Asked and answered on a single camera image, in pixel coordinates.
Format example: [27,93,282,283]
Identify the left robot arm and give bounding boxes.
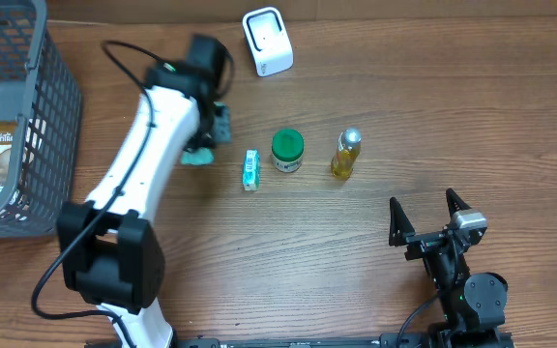
[31,34,235,347]

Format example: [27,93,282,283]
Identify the white barcode scanner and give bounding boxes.
[242,7,294,77]

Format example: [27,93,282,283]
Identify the grey plastic mesh basket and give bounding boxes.
[0,0,83,238]

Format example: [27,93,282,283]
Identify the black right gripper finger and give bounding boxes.
[389,197,415,247]
[445,188,471,217]

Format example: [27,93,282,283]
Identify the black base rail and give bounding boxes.
[84,332,516,348]

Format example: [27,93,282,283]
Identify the small teal tissue pack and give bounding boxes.
[242,149,260,191]

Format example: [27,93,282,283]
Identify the teal wet wipes pack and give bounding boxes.
[180,101,226,167]

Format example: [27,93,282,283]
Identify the yellow dish soap bottle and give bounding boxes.
[331,128,362,180]

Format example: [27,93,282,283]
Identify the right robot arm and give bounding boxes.
[386,188,514,347]

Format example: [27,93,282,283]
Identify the green lid jar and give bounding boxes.
[271,129,305,173]

